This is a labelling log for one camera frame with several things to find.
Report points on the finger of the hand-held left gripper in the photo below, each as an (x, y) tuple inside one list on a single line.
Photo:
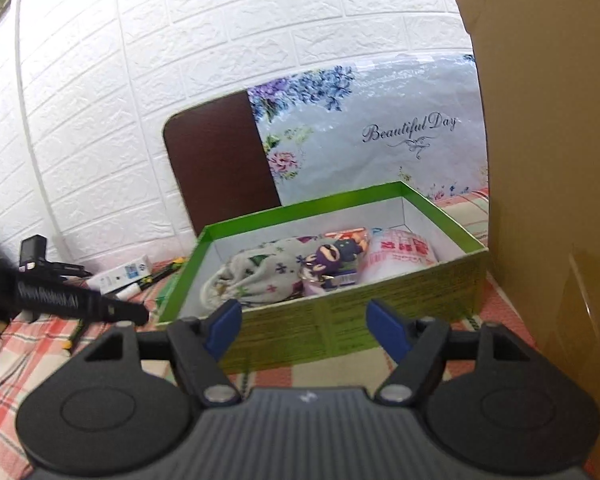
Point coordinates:
[(127, 312)]

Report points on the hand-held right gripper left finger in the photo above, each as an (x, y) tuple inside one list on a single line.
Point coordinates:
[(225, 327)]

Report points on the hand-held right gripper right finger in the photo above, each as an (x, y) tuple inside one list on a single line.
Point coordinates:
[(387, 327)]

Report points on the green box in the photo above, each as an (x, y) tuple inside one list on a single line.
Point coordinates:
[(330, 320)]

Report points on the floral cloth pouch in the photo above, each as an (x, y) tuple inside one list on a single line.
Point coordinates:
[(260, 270)]

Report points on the white and pink packet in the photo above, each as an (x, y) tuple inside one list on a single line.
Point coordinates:
[(400, 255)]

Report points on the red snack carton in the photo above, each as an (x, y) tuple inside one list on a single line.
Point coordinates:
[(347, 234)]

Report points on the white tube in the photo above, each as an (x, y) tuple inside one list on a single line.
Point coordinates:
[(130, 290)]

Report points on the white and blue box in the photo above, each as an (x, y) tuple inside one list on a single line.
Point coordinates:
[(122, 275)]

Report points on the black yellow pen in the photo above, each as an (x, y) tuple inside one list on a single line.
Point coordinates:
[(167, 269), (75, 337)]

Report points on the plaid tablecloth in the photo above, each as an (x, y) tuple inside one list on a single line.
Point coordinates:
[(30, 360)]

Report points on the floral plastic bag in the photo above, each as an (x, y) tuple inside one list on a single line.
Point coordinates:
[(380, 160)]

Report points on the brown board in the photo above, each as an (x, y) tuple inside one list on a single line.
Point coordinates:
[(215, 160)]

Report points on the brown cardboard box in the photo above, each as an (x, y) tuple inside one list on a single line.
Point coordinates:
[(555, 160)]

